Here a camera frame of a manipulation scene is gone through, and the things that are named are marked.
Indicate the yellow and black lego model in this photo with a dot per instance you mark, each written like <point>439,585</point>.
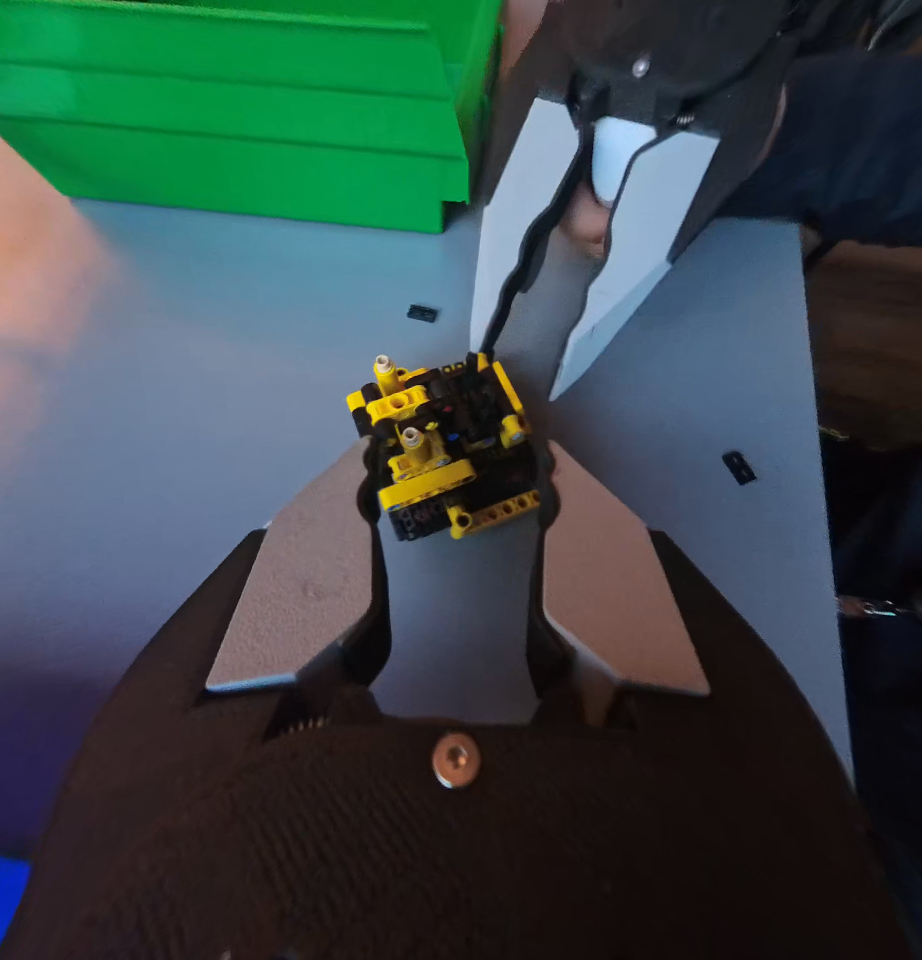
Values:
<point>431,472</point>

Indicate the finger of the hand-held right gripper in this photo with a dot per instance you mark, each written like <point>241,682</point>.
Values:
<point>648,225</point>
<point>513,217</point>

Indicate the person's right hand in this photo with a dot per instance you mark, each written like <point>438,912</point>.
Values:
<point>588,225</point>

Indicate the small black lego piece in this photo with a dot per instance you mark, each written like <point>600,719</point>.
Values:
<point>738,466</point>
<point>422,313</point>

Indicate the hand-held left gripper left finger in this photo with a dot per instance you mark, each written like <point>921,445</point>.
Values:
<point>296,592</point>

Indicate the stacked green plastic bins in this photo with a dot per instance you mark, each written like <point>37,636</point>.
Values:
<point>206,112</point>

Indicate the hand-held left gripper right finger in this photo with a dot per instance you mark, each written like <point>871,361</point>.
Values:
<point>618,600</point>

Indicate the person's right forearm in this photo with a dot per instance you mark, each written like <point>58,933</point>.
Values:
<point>858,150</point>

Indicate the blue plastic bin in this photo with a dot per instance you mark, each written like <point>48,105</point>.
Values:
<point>0,915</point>

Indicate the person's leg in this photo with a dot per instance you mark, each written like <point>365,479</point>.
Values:
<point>896,525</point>

